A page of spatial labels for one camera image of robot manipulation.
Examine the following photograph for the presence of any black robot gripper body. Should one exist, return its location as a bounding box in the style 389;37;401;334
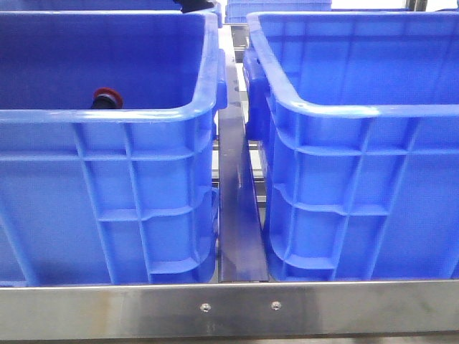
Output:
174;0;214;13

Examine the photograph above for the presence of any blue bin rear right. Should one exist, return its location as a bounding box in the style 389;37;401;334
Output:
225;0;332;24

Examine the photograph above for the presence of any blue bin rear left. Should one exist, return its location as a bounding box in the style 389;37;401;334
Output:
1;0;181;11

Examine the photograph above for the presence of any large blue left plastic bin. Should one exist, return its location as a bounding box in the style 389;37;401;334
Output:
1;11;227;287

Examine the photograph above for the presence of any large blue plastic bin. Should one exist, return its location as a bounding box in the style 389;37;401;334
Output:
243;11;458;281
1;11;227;287

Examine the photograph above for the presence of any large blue right plastic bin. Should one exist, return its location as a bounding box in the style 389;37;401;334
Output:
243;11;458;281

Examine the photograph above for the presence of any steel divider bar between bins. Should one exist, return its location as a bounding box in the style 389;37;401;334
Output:
218;103;269;282

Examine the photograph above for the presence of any left rail screw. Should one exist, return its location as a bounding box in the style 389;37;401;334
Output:
200;303;212;312

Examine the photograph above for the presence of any rail screw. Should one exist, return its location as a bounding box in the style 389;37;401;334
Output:
271;301;282;310
200;303;212;312

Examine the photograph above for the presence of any right rail screw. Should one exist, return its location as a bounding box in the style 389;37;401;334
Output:
271;301;282;310

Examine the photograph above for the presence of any steel front rail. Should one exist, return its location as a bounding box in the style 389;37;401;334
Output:
1;280;458;340

